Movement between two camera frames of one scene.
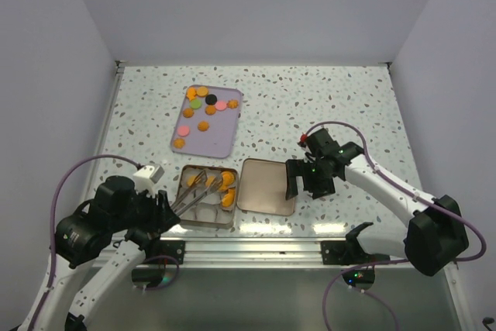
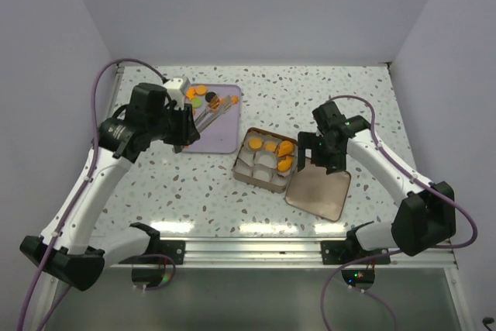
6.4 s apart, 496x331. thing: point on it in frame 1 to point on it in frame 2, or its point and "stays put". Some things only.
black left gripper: [161, 216] to [187, 133]
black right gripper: [298, 167] to [309, 139]
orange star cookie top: [191, 93] stays put
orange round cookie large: [228, 177] to [285, 148]
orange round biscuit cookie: [191, 180] to [255, 143]
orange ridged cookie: [228, 199] to [285, 165]
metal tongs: [193, 194] to [211, 112]
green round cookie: [195, 104] stays put
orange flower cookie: [209, 181] to [270, 146]
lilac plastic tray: [206, 121] stays put
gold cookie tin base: [211, 212] to [266, 159]
